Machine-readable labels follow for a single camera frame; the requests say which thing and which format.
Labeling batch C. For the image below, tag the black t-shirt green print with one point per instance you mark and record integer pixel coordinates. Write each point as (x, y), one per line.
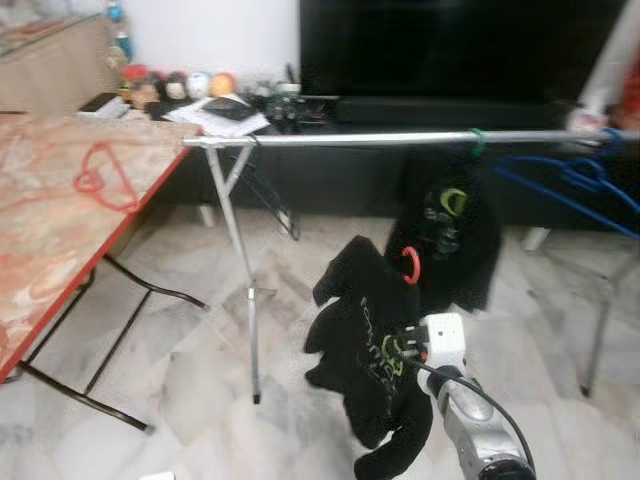
(450, 240)
(360, 320)

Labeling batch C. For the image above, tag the red plastic hanger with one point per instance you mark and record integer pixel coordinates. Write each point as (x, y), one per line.
(120, 168)
(419, 265)

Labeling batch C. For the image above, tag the green plastic hanger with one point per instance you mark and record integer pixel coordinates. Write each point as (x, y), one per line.
(478, 145)

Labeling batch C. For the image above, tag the blue plastic hanger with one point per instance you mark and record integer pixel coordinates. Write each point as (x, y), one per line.
(580, 172)

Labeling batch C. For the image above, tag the black television console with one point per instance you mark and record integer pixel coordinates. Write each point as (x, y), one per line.
(350, 185)

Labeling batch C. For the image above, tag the silver metal clothes rack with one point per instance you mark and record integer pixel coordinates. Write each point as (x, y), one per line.
(400, 137)

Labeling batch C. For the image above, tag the green electronics board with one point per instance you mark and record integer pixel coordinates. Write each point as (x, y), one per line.
(295, 108)

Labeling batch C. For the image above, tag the white paper stack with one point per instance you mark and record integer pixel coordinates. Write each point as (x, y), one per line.
(235, 127)

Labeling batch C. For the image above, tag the white tissue pack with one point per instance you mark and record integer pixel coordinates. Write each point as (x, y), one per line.
(587, 118)

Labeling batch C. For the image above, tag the black flat television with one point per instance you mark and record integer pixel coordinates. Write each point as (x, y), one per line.
(450, 50)

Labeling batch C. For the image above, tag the black wallet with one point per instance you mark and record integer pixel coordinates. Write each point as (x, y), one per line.
(228, 109)

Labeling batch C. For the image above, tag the orange round toy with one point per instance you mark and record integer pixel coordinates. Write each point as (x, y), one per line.
(223, 85)

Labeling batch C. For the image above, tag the white round toy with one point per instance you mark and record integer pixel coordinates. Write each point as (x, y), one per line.
(199, 85)

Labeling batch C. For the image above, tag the dark haired toy figure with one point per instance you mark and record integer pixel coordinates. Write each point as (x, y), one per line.
(175, 87)

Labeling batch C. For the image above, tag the red capped toy figure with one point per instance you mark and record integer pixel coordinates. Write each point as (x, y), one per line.
(136, 80)

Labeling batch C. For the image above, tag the small black flat device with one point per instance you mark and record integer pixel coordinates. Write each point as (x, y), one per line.
(100, 105)

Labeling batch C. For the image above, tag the blue hanging ornament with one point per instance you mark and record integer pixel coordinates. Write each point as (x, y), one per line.
(120, 40)

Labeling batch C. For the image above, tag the wooden glass top cabinet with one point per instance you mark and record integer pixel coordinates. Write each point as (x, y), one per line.
(60, 75)

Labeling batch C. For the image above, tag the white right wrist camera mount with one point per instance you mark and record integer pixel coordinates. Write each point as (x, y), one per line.
(447, 340)

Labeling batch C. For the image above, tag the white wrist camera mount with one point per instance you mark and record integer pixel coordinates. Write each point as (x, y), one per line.
(157, 476)
(447, 340)

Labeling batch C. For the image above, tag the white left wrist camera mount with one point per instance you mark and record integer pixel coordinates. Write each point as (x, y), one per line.
(157, 476)

